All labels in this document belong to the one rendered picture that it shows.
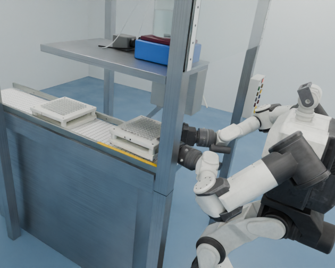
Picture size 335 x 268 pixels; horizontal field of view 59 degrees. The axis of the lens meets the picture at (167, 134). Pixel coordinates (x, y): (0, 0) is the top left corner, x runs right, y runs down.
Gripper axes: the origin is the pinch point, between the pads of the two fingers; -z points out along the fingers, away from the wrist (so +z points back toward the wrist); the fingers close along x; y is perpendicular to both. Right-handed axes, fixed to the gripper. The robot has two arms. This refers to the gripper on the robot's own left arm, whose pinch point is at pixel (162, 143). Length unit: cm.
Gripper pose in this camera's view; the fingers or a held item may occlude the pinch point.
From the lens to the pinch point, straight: 129.5
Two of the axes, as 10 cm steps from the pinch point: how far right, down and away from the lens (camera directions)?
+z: 7.8, 3.7, -5.0
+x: -1.4, 8.8, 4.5
